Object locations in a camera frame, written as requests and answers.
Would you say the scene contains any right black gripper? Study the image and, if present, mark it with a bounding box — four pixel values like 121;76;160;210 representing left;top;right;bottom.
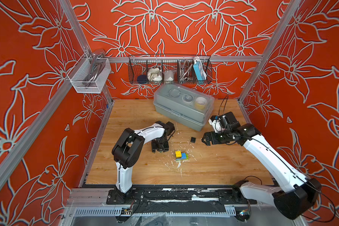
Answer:
200;130;231;145

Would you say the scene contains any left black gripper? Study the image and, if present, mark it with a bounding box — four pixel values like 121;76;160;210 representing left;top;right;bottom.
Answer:
152;139;169;153

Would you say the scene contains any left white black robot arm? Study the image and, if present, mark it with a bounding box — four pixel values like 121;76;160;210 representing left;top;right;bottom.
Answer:
112;121;175;195

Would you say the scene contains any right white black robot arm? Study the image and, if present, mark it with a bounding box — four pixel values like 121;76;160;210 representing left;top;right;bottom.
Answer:
202;123;322;220

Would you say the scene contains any grey plastic toolbox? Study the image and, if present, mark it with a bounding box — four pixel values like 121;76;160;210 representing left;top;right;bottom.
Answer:
153;84;215;131

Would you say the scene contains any blue box in basket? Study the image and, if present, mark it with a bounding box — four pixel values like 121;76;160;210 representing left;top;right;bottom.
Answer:
193;61;207;81

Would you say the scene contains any white crumpled item in basket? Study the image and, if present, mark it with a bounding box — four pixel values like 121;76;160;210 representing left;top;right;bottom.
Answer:
147;67;163;83

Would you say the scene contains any clear plastic bin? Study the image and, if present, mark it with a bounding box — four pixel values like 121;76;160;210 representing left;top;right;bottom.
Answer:
67;49;111;94

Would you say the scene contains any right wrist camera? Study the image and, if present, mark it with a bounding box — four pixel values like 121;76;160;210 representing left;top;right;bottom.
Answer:
209;112;240;133

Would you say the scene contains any black wire basket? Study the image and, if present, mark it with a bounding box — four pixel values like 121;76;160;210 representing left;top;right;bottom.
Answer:
128;54;213;85

